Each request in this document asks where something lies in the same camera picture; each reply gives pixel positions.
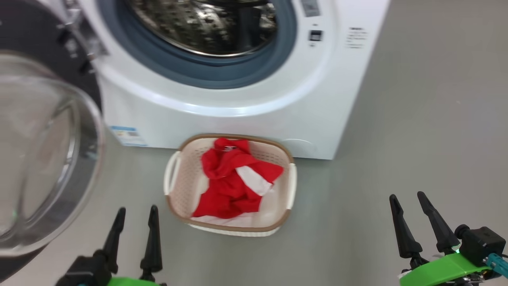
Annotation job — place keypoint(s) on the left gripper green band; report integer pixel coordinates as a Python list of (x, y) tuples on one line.
[(131, 282)]

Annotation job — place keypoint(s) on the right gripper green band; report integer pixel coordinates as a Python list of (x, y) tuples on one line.
[(440, 274)]

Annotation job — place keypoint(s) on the red and white garment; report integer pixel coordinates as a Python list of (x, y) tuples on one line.
[(222, 186)]

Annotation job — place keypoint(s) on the black round glass washer door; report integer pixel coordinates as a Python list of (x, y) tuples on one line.
[(47, 159)]

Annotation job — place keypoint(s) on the cream laundry basket brown rim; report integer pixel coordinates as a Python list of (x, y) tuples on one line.
[(182, 186)]

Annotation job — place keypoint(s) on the white front-load washing machine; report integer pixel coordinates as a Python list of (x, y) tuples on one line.
[(246, 119)]

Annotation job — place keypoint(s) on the grey rubber door gasket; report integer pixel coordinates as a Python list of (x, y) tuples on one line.
[(222, 71)]

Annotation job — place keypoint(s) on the black door latch socket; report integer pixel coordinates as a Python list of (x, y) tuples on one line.
[(316, 35)]

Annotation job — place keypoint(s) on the blue energy label sticker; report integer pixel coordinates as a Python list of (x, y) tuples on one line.
[(127, 136)]

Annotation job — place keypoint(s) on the stainless steel perforated drum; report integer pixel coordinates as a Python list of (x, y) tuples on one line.
[(198, 24)]

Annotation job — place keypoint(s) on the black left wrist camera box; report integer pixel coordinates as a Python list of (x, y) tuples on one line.
[(83, 272)]

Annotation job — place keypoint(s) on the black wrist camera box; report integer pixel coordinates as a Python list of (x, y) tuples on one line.
[(83, 272), (484, 242)]

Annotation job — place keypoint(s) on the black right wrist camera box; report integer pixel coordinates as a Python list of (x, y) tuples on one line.
[(484, 242)]

